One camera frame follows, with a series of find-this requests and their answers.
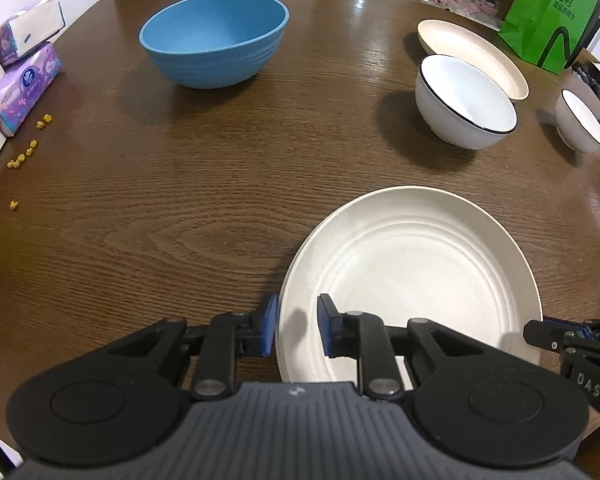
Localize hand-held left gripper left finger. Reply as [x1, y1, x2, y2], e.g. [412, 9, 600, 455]
[105, 294, 281, 401]

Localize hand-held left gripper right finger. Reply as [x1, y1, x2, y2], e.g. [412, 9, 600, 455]
[317, 294, 486, 403]

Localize cream plate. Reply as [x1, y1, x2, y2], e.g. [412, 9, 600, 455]
[416, 19, 530, 101]
[276, 186, 544, 385]

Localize large white black-rimmed bowl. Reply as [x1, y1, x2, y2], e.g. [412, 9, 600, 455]
[414, 54, 518, 151]

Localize blue bowl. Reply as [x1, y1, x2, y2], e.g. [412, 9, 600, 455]
[139, 0, 290, 90]

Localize small white black-rimmed bowl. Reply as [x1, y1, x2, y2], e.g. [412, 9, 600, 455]
[554, 88, 600, 155]

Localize scattered yellow crumbs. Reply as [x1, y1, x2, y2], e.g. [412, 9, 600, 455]
[6, 112, 56, 211]

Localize green paper bag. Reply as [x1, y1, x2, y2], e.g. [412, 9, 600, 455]
[497, 0, 600, 75]

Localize purple floral tissue pack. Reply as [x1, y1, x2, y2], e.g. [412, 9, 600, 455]
[0, 42, 62, 137]

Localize opened purple tissue pack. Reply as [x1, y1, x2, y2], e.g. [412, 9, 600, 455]
[0, 0, 67, 72]

